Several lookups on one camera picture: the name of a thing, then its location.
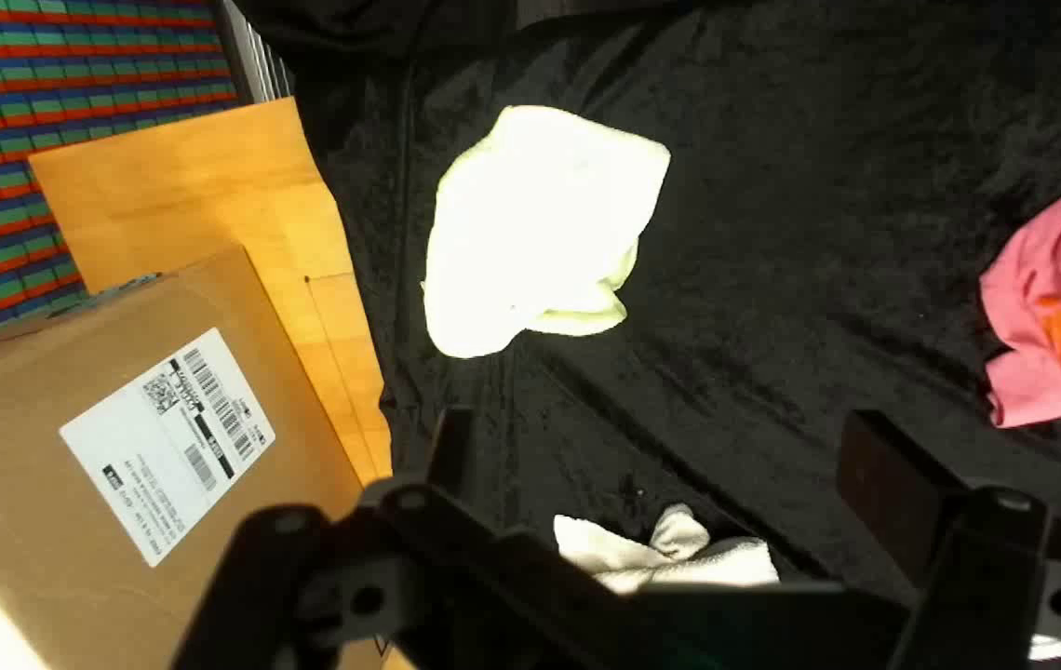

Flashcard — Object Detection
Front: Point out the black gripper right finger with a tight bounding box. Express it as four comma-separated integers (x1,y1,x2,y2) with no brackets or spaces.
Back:
834,410,1061,670

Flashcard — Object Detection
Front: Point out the colourful striped backdrop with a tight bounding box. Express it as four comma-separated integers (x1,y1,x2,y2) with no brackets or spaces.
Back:
0,0,242,354

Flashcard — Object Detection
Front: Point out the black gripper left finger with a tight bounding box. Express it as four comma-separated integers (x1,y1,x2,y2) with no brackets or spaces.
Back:
171,407,635,670

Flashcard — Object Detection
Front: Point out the orange wooden board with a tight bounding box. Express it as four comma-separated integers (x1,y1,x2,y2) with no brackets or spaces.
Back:
27,93,400,490

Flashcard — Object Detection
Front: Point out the white drawstring garment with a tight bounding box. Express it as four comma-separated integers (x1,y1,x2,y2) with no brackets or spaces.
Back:
553,499,785,597

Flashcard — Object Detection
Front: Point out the pink cloth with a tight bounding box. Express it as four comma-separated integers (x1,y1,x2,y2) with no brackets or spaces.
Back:
977,93,1061,433

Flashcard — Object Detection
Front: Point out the black velvet tablecloth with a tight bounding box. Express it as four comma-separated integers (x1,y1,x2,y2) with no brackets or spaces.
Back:
229,0,1061,600

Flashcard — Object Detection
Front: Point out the cardboard box with white label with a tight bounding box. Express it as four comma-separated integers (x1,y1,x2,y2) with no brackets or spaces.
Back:
0,244,369,670

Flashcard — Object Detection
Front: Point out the cream folded cloth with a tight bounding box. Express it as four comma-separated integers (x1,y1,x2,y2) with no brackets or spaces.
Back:
420,101,674,366

